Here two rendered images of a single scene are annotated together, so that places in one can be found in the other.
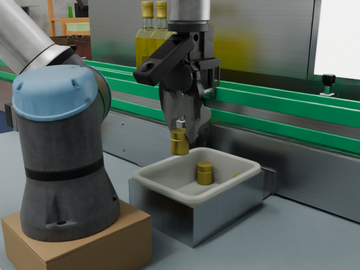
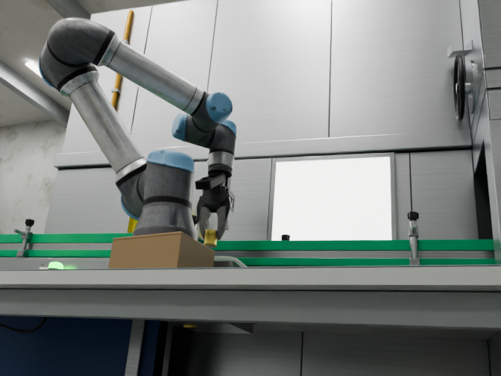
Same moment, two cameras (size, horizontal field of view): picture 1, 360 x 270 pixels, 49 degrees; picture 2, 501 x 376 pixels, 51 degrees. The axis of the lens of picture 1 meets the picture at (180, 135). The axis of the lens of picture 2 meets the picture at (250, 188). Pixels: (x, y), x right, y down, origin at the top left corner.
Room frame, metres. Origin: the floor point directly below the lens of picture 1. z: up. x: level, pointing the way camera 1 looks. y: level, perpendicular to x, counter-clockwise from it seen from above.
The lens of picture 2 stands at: (-0.61, 0.53, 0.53)
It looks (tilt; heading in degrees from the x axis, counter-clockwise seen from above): 21 degrees up; 334
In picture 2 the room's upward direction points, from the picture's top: 4 degrees clockwise
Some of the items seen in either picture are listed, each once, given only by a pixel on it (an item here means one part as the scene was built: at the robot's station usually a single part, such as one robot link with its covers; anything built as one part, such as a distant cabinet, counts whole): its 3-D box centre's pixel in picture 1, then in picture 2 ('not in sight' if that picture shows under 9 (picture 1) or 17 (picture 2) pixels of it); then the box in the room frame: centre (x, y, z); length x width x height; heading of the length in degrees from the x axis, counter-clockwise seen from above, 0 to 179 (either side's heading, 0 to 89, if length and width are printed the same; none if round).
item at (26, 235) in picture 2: not in sight; (21, 236); (1.26, 0.45, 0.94); 0.07 x 0.04 x 0.13; 137
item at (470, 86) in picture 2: not in sight; (464, 87); (0.42, -0.71, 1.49); 0.21 x 0.05 x 0.21; 137
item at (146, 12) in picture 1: (147, 9); not in sight; (1.16, 0.09, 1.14); 0.04 x 0.04 x 0.04
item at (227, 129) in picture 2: not in sight; (221, 139); (0.72, -0.01, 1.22); 0.09 x 0.08 x 0.11; 94
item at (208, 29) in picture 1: (190, 58); (218, 190); (0.72, -0.02, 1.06); 0.09 x 0.08 x 0.12; 137
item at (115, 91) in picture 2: not in sight; (118, 76); (1.45, 0.21, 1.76); 0.03 x 0.03 x 0.72; 47
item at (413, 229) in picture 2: not in sight; (414, 255); (0.44, -0.49, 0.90); 0.17 x 0.05 x 0.23; 137
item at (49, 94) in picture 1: (59, 113); (168, 179); (0.57, 0.18, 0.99); 0.13 x 0.12 x 0.14; 4
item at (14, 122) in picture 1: (21, 115); not in sight; (1.32, 0.54, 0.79); 0.08 x 0.08 x 0.08; 47
